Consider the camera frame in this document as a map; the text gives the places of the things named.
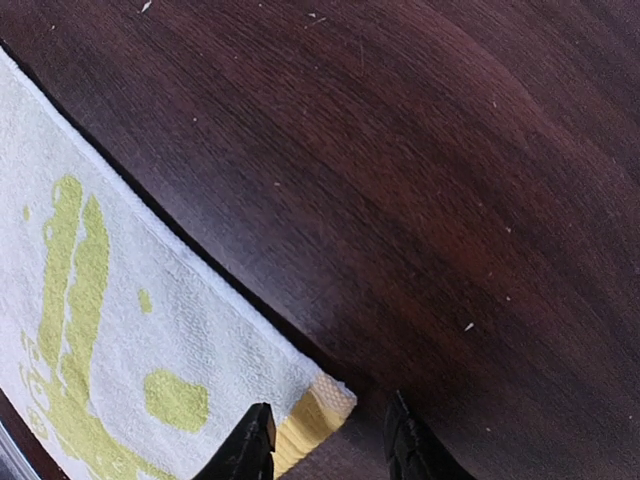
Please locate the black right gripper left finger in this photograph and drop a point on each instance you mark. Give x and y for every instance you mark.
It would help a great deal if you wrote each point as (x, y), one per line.
(247, 452)

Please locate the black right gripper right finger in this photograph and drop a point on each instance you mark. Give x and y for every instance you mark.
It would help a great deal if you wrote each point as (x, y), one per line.
(412, 450)

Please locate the green and white patterned towel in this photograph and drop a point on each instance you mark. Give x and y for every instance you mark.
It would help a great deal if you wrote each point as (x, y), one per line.
(126, 355)

